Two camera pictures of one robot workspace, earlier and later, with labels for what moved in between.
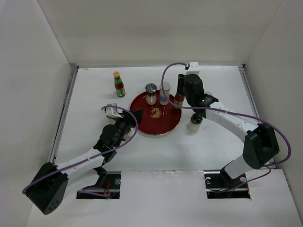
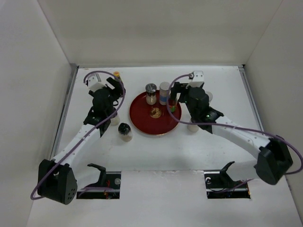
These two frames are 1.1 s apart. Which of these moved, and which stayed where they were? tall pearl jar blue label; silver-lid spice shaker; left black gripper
Moved: left black gripper
Stayed: tall pearl jar blue label; silver-lid spice shaker
